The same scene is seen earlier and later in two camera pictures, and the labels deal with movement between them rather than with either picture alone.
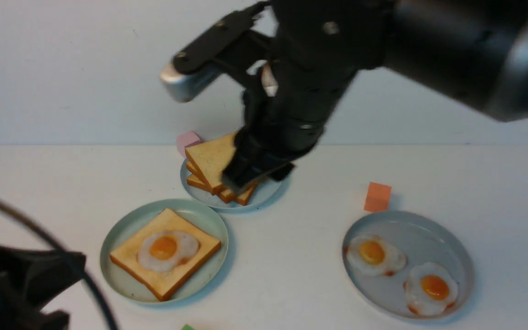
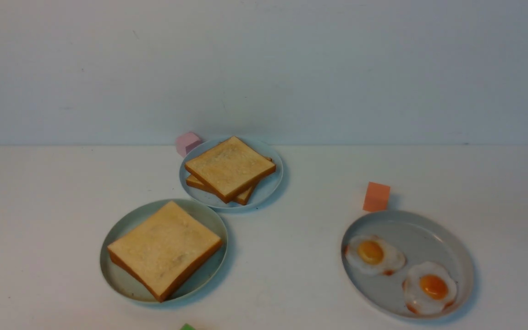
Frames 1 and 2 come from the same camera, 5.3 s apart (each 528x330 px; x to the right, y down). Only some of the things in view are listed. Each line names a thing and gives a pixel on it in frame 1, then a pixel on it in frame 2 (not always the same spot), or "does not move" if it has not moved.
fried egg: (430, 289) does not move
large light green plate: (130, 220) does not move
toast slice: (212, 156) -> (162, 248)
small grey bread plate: (264, 192) does not move
